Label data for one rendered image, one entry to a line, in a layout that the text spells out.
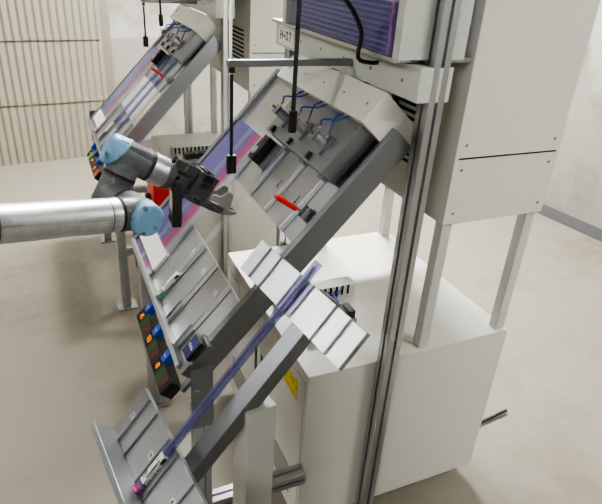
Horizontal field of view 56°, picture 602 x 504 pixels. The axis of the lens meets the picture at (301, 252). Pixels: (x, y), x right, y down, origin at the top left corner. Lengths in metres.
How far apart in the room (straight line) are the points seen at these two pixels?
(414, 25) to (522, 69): 0.32
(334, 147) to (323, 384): 0.61
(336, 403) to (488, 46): 0.95
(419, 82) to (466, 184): 0.33
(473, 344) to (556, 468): 0.75
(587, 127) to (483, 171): 2.81
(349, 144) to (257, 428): 0.61
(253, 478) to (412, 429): 0.76
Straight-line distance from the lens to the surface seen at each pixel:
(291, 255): 1.23
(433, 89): 1.21
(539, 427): 2.47
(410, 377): 1.66
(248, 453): 1.11
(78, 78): 4.82
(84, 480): 2.11
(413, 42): 1.19
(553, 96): 1.50
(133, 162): 1.36
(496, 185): 1.47
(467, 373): 1.80
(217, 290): 1.37
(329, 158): 1.24
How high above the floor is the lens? 1.56
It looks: 28 degrees down
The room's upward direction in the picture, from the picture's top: 4 degrees clockwise
